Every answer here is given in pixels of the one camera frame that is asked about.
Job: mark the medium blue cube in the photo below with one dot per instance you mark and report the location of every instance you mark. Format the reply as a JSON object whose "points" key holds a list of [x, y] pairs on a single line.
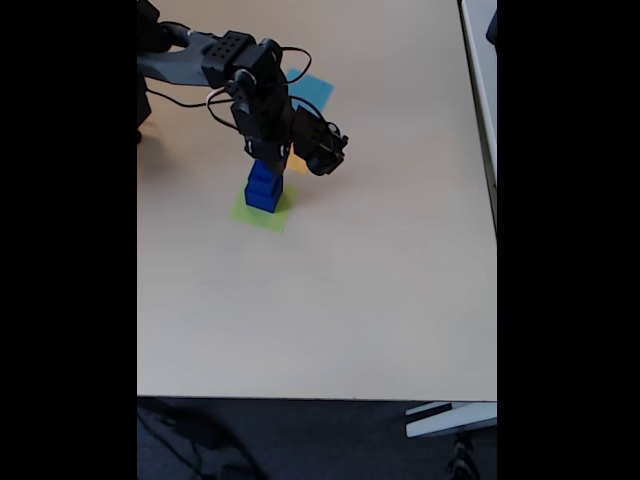
{"points": [[260, 185]]}

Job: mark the large blue cube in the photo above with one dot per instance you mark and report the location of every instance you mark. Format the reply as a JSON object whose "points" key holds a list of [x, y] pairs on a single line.
{"points": [[265, 202]]}

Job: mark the orange paper square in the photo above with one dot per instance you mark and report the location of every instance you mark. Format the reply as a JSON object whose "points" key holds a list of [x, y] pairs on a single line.
{"points": [[297, 165]]}

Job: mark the green paper square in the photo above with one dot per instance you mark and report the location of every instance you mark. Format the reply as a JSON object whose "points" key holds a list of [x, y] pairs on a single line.
{"points": [[272, 222]]}

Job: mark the blue paper square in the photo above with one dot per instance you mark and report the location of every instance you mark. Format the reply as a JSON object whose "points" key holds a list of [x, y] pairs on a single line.
{"points": [[317, 90]]}

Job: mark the white side table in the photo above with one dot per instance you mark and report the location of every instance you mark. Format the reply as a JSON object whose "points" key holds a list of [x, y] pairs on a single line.
{"points": [[482, 75]]}

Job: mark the dark object on side table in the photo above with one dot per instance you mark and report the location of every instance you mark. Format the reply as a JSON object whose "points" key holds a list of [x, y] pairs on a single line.
{"points": [[493, 27]]}

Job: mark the white table foot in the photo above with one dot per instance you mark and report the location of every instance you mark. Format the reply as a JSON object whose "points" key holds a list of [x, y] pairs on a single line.
{"points": [[450, 420]]}

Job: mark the black camera box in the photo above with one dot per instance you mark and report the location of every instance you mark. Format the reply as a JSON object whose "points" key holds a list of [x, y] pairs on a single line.
{"points": [[320, 142]]}

